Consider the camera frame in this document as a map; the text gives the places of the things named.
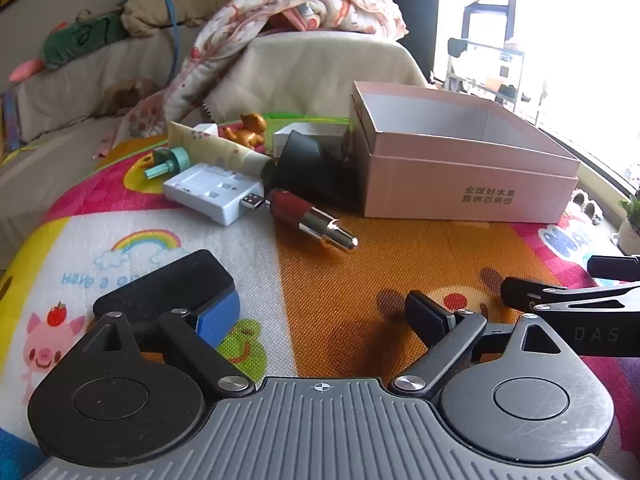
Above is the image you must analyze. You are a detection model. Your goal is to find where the white carton box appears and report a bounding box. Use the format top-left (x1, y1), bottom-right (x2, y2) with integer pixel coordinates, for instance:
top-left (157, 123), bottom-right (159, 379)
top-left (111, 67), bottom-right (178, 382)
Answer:
top-left (272, 122), bottom-right (351, 158)

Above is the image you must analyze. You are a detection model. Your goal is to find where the blue strap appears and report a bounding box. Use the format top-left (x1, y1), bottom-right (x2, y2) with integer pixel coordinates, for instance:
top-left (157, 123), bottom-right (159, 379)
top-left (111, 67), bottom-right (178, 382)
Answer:
top-left (154, 0), bottom-right (182, 63)

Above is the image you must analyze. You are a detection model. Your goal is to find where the potted plant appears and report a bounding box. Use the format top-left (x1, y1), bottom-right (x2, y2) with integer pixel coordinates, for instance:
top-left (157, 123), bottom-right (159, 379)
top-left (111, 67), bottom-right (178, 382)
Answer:
top-left (615, 192), bottom-right (640, 256)

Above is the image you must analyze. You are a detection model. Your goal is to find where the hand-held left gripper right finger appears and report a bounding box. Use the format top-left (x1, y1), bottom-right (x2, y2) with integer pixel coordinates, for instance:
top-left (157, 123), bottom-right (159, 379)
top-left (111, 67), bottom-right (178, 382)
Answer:
top-left (391, 289), bottom-right (576, 401)

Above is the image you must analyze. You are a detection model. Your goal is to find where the beige slipper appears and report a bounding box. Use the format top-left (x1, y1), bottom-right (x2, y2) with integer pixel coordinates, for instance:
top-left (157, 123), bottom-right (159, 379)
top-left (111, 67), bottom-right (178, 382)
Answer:
top-left (570, 187), bottom-right (606, 224)

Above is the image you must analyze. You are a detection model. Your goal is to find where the beige pillow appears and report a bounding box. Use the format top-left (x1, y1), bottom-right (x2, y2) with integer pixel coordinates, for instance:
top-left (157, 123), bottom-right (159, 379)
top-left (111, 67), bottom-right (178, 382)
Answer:
top-left (121, 0), bottom-right (241, 38)

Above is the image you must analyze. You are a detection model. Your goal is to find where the beige covered sofa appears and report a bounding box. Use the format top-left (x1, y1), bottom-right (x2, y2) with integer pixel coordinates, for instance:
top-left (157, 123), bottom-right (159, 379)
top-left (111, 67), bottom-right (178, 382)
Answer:
top-left (0, 0), bottom-right (431, 271)

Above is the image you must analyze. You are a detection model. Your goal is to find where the cream cosmetic tube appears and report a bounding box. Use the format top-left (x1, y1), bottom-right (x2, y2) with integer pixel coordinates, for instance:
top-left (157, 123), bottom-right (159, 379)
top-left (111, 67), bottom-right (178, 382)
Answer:
top-left (166, 121), bottom-right (276, 178)

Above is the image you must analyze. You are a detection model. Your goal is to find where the floral pink blanket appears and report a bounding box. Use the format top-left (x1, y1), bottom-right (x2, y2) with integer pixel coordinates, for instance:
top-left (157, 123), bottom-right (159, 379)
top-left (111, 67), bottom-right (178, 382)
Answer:
top-left (92, 0), bottom-right (408, 161)

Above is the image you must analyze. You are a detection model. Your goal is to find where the white battery charger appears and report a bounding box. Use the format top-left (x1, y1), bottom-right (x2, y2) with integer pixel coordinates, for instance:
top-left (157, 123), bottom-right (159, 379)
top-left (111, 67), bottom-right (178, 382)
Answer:
top-left (162, 161), bottom-right (266, 227)

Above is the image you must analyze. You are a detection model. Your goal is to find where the golden bear figurine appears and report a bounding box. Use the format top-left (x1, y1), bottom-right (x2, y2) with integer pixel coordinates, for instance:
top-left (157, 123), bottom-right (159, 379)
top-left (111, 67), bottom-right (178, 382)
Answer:
top-left (221, 112), bottom-right (268, 151)

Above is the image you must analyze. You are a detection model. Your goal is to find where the red lipstick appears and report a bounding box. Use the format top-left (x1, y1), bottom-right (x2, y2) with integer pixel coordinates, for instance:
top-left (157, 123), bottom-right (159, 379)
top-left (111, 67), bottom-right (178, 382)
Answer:
top-left (265, 188), bottom-right (360, 264)

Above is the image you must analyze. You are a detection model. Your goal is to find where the teal plastic gadget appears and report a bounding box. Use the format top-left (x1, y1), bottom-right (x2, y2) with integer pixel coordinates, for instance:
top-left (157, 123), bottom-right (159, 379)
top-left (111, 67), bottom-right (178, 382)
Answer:
top-left (144, 146), bottom-right (190, 181)

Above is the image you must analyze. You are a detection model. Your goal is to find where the black hair dryer nozzle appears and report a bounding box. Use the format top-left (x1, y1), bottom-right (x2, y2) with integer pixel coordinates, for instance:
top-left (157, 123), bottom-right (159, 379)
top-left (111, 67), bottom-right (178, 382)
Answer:
top-left (260, 130), bottom-right (368, 211)

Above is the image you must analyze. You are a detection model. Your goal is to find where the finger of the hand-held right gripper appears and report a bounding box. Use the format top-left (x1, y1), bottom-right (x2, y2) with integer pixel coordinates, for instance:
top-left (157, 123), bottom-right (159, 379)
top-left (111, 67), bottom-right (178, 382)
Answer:
top-left (500, 276), bottom-right (640, 317)
top-left (587, 255), bottom-right (640, 282)

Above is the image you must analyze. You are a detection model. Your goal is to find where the pink soft toy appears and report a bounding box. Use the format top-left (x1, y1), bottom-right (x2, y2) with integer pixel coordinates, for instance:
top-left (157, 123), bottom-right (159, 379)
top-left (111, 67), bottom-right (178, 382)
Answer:
top-left (7, 57), bottom-right (47, 83)

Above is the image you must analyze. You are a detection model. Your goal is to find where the metal rack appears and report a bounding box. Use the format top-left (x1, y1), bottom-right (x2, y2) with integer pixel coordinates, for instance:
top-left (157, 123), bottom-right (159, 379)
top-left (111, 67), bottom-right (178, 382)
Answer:
top-left (445, 35), bottom-right (546, 126)

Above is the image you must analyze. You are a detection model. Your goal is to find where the colourful cartoon play mat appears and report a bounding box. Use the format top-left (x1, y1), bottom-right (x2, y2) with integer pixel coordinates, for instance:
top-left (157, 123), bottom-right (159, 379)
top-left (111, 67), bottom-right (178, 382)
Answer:
top-left (0, 125), bottom-right (640, 480)

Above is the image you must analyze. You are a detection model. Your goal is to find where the green plush toy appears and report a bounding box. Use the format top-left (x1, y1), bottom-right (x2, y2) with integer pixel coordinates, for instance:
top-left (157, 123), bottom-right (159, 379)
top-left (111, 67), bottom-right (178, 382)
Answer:
top-left (40, 7), bottom-right (131, 71)

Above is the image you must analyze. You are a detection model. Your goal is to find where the colourful cartoon bag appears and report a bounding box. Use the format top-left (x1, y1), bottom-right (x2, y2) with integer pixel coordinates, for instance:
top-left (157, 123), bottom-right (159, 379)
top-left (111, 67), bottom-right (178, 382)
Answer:
top-left (0, 90), bottom-right (24, 155)

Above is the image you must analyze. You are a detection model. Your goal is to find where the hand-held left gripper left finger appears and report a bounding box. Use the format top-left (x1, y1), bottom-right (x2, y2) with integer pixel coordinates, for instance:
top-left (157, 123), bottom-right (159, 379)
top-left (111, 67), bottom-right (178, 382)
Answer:
top-left (87, 249), bottom-right (257, 397)

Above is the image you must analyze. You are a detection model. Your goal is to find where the pink cardboard box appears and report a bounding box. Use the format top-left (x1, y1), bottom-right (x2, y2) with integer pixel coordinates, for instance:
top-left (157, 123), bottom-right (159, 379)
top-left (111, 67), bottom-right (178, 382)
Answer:
top-left (349, 80), bottom-right (581, 225)

